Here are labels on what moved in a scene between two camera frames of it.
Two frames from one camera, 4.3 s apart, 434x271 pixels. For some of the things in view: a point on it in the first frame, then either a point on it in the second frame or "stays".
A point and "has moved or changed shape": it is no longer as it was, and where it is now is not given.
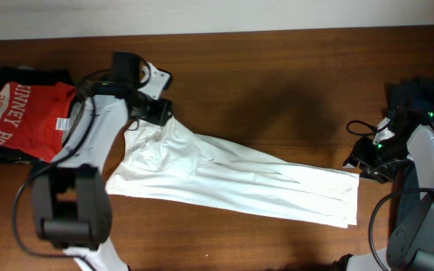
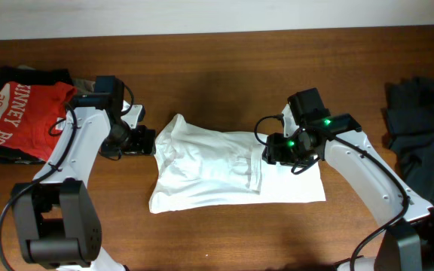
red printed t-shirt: [29, 119] stays
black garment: [19, 74] stays
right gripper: [359, 153] to [276, 152]
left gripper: [158, 113] to [143, 141]
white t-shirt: [171, 159] has moved or changed shape
